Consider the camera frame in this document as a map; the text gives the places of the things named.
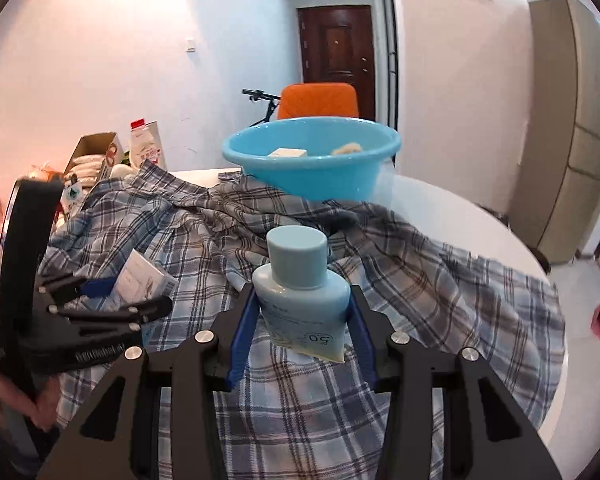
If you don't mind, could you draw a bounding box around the light blue lotion bottle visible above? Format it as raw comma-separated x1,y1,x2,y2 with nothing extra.
252,226,352,363

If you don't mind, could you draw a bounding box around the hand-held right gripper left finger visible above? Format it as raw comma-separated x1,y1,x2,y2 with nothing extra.
37,285,261,480

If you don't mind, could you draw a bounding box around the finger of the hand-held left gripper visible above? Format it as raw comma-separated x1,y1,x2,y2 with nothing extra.
36,272,118,307
47,295,174,334

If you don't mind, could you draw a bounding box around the printed cardboard box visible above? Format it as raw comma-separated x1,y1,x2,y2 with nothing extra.
62,132,127,186

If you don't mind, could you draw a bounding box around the person's left hand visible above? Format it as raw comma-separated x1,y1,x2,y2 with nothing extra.
0,367,63,432

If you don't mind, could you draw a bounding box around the white carton red cap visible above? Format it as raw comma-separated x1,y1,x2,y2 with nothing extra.
129,119,168,173

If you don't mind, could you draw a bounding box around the blue plastic basin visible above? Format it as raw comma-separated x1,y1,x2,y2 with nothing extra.
222,116,402,202

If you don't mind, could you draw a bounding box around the brown wooden door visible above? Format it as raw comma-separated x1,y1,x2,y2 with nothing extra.
296,5,376,121

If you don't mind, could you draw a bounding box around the white printed packet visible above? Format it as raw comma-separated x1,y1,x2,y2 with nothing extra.
102,250,178,318

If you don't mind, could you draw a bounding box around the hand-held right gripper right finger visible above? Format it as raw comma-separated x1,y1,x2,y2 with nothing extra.
347,284,563,480

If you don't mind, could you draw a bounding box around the blue plaid shirt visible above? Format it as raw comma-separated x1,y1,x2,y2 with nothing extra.
40,160,567,480

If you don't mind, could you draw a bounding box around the black framed glass door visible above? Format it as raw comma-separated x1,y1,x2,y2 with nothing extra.
377,0,399,131

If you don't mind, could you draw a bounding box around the white carton green label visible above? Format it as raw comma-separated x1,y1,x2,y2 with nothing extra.
59,179,87,217

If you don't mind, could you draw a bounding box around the orange padded chair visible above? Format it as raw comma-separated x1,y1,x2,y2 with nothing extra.
279,83,359,121

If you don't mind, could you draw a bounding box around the black bicycle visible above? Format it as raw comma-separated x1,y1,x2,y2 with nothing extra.
242,88,282,128

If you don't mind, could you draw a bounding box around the tall beige refrigerator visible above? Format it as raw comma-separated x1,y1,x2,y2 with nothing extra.
509,0,600,266

